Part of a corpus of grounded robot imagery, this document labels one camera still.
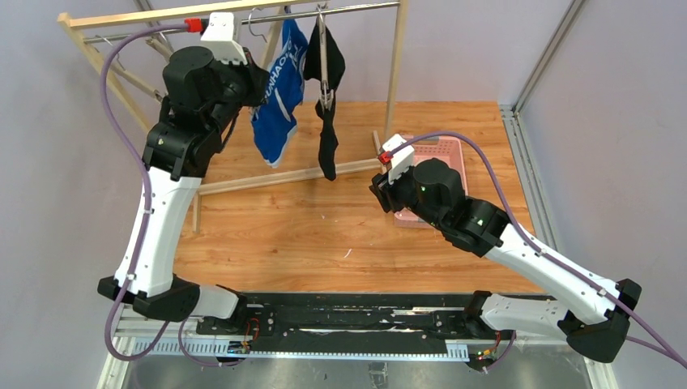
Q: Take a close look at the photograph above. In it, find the wooden clip hanger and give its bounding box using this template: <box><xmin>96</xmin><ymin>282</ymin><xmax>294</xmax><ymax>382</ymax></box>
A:
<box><xmin>145</xmin><ymin>30</ymin><xmax>174</xmax><ymax>62</ymax></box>
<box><xmin>91</xmin><ymin>34</ymin><xmax>164</xmax><ymax>101</ymax></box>

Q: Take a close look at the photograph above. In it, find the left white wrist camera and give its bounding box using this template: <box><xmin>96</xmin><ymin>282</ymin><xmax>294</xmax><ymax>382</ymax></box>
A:
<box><xmin>200</xmin><ymin>12</ymin><xmax>248</xmax><ymax>66</ymax></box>

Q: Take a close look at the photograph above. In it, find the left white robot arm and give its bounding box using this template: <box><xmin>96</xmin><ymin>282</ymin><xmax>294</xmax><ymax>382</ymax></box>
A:
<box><xmin>97</xmin><ymin>46</ymin><xmax>269</xmax><ymax>323</ymax></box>

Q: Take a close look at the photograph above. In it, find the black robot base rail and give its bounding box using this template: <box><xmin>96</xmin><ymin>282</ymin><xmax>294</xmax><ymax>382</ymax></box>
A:
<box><xmin>143</xmin><ymin>291</ymin><xmax>532</xmax><ymax>361</ymax></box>

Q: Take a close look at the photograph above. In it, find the empty wooden clip hanger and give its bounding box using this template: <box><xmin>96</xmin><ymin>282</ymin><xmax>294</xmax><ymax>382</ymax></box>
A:
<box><xmin>91</xmin><ymin>34</ymin><xmax>164</xmax><ymax>101</ymax></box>

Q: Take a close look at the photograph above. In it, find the blue underwear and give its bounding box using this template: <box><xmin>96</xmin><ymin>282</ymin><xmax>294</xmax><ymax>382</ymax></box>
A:
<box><xmin>251</xmin><ymin>19</ymin><xmax>309</xmax><ymax>168</ymax></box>

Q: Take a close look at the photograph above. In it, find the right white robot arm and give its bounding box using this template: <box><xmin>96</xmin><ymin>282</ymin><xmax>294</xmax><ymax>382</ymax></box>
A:
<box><xmin>369</xmin><ymin>158</ymin><xmax>642</xmax><ymax>363</ymax></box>

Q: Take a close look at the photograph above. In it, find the wooden hanger with blue underwear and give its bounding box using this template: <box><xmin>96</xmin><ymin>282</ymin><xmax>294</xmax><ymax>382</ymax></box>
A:
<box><xmin>246</xmin><ymin>6</ymin><xmax>291</xmax><ymax>70</ymax></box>

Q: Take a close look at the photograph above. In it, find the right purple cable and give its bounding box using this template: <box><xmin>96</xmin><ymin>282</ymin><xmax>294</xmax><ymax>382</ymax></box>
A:
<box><xmin>378</xmin><ymin>131</ymin><xmax>687</xmax><ymax>370</ymax></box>

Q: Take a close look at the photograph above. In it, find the black underwear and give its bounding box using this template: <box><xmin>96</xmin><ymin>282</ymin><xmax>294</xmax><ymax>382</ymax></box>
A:
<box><xmin>303</xmin><ymin>25</ymin><xmax>346</xmax><ymax>181</ymax></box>

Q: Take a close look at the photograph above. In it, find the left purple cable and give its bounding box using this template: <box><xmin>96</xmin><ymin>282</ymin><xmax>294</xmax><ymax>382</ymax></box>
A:
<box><xmin>100</xmin><ymin>17</ymin><xmax>245</xmax><ymax>369</ymax></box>

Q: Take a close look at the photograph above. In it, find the pink plastic basket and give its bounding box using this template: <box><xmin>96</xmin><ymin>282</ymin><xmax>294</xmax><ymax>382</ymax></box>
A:
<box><xmin>412</xmin><ymin>136</ymin><xmax>468</xmax><ymax>213</ymax></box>

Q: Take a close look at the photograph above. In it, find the purple cable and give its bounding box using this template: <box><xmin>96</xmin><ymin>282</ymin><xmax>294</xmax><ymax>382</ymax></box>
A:
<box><xmin>378</xmin><ymin>131</ymin><xmax>687</xmax><ymax>370</ymax></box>
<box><xmin>100</xmin><ymin>17</ymin><xmax>245</xmax><ymax>369</ymax></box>

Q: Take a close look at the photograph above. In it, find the wooden hanger with black underwear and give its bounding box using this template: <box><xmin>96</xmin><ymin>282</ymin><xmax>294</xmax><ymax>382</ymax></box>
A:
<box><xmin>316</xmin><ymin>2</ymin><xmax>334</xmax><ymax>110</ymax></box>

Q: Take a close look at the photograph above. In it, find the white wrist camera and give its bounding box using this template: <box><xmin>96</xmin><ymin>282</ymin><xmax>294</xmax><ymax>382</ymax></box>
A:
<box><xmin>378</xmin><ymin>134</ymin><xmax>415</xmax><ymax>184</ymax></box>
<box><xmin>200</xmin><ymin>12</ymin><xmax>248</xmax><ymax>66</ymax></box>

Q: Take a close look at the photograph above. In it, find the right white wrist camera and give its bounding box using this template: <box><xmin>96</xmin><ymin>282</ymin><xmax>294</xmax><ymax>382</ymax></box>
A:
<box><xmin>378</xmin><ymin>134</ymin><xmax>415</xmax><ymax>184</ymax></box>

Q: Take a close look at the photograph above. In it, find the wooden clothes rack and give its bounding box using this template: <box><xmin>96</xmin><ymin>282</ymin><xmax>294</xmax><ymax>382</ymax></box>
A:
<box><xmin>58</xmin><ymin>1</ymin><xmax>408</xmax><ymax>233</ymax></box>

